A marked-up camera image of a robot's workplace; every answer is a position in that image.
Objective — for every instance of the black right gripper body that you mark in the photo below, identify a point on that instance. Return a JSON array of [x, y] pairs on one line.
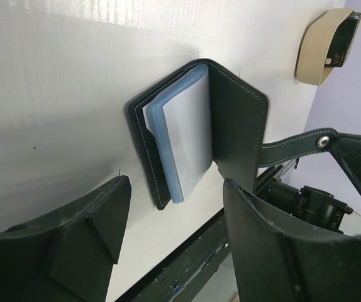
[[289, 208]]

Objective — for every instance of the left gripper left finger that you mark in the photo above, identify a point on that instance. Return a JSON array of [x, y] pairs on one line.
[[67, 254]]

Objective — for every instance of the beige card tray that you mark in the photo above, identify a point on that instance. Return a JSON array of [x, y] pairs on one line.
[[310, 66]]

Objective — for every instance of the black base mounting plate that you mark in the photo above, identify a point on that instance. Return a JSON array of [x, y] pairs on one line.
[[183, 273]]

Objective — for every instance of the black leather card holder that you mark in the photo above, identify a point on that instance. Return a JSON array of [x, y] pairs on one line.
[[203, 114]]

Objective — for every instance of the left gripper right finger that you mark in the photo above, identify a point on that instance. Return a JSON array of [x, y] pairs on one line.
[[278, 257]]

